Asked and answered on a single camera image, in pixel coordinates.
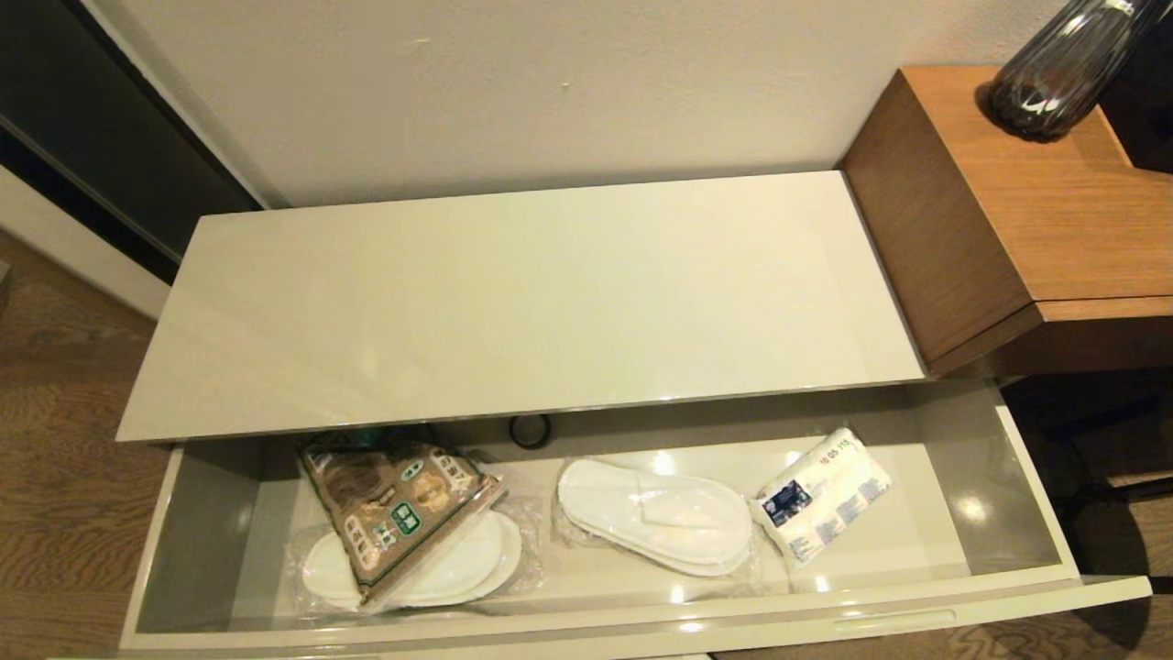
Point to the cream white drawer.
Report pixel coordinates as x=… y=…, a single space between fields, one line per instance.
x=916 y=532

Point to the dark glass vase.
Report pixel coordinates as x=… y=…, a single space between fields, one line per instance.
x=1054 y=82

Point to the white slippers in crinkled wrap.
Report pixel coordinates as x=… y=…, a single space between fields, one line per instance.
x=467 y=559

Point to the white tissue pack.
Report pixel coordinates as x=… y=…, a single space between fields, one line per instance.
x=825 y=495

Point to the green label snack bag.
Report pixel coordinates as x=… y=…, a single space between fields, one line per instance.
x=394 y=513

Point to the white slippers with paper tag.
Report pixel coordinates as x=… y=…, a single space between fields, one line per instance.
x=655 y=518

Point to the black box on desk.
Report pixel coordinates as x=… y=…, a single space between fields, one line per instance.
x=1145 y=110

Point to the dark sliding door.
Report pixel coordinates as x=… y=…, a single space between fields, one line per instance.
x=92 y=119

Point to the black tape roll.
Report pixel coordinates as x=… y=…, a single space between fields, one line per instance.
x=531 y=446

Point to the wooden side cabinet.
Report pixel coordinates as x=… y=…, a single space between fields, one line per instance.
x=1035 y=211

